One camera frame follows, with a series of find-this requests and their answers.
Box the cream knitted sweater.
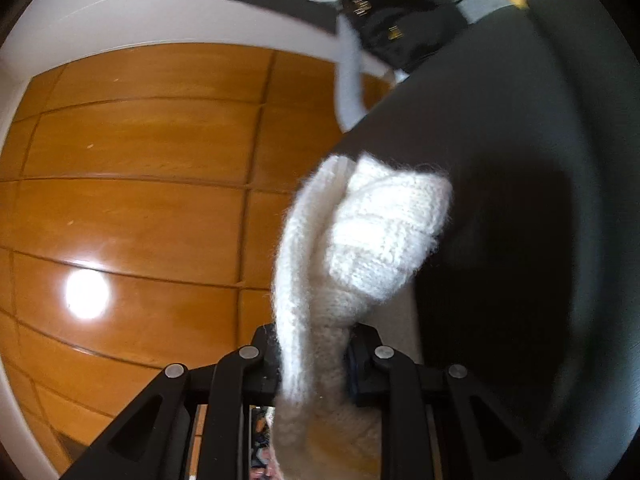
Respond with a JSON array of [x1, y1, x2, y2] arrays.
[[271, 154, 452, 479]]

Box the wooden wardrobe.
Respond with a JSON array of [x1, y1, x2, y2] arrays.
[[1, 44, 341, 474]]

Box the black handbag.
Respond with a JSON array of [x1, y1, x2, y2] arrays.
[[341, 0, 469, 74]]

